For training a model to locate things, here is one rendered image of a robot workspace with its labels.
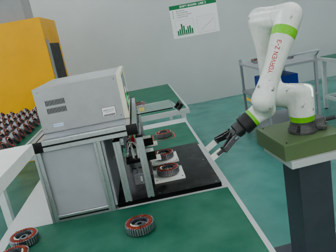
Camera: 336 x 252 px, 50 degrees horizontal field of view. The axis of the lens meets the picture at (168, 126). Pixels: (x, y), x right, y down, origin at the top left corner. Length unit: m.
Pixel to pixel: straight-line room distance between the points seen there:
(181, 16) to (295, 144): 5.48
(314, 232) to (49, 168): 1.41
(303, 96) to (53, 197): 1.26
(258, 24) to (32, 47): 3.90
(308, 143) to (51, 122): 1.21
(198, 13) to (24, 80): 3.48
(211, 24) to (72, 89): 5.71
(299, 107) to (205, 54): 5.34
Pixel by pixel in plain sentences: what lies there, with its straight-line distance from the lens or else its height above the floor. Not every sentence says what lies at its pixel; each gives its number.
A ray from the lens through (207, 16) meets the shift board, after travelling 7.15.
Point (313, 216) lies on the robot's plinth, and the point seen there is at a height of 0.38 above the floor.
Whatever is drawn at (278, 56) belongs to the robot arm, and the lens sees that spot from 1.72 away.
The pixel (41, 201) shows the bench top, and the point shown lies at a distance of 1.96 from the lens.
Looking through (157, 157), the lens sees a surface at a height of 0.88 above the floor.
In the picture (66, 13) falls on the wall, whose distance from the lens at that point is 7.10.
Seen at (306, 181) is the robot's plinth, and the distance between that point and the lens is 2.01.
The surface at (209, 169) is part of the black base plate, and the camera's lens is 1.80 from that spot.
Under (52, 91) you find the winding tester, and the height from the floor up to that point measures 1.29.
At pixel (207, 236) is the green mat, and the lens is 1.31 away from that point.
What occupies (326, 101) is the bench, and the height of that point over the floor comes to 0.11.
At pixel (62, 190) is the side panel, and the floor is 0.89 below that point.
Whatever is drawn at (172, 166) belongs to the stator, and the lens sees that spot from 1.81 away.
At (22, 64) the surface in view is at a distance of 5.36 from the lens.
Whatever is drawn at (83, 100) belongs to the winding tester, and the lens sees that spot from 1.63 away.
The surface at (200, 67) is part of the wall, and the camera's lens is 7.14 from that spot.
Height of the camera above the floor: 1.45
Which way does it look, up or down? 14 degrees down
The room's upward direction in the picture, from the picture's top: 10 degrees counter-clockwise
